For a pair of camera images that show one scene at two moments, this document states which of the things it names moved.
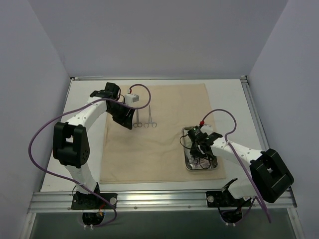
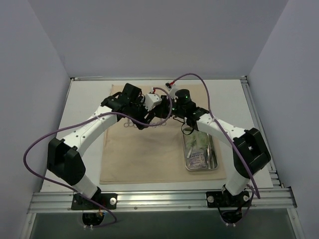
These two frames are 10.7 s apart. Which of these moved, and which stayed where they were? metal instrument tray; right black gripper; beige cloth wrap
Moved: right black gripper
Stayed: beige cloth wrap; metal instrument tray
